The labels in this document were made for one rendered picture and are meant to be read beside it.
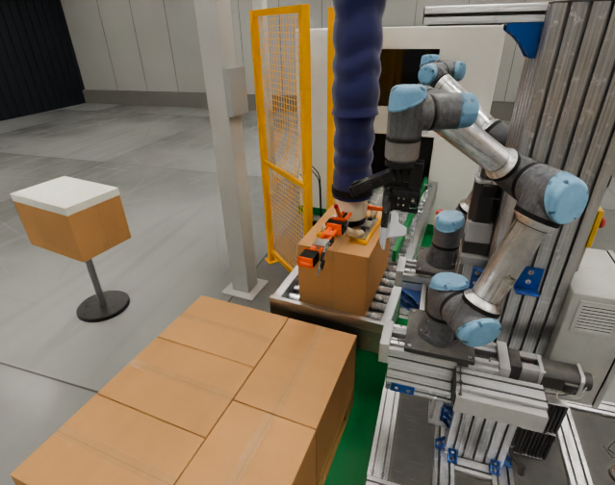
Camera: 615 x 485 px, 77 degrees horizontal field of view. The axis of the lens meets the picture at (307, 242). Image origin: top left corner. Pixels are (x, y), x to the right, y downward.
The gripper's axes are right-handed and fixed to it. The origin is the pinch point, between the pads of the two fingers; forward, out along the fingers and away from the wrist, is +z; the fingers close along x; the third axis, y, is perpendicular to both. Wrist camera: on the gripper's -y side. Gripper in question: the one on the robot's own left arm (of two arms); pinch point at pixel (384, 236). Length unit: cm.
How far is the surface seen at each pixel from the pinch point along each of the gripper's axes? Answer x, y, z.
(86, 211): 90, -204, 57
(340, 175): 105, -37, 22
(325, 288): 85, -39, 82
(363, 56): 103, -27, -35
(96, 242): 90, -204, 81
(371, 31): 104, -24, -44
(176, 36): 956, -709, -34
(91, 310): 93, -235, 149
